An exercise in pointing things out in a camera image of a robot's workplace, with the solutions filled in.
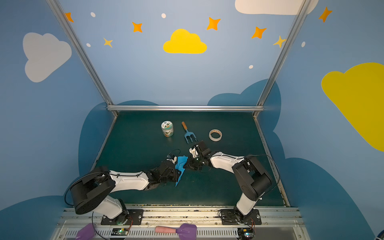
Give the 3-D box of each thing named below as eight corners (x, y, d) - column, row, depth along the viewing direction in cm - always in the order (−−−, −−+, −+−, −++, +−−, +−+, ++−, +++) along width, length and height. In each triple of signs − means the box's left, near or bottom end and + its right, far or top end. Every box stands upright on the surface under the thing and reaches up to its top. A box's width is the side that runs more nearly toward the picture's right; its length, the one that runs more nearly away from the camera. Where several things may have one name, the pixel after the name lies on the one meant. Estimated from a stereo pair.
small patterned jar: (162, 136, 109) (160, 129, 102) (163, 128, 114) (161, 120, 107) (173, 136, 109) (172, 129, 102) (174, 128, 114) (173, 120, 107)
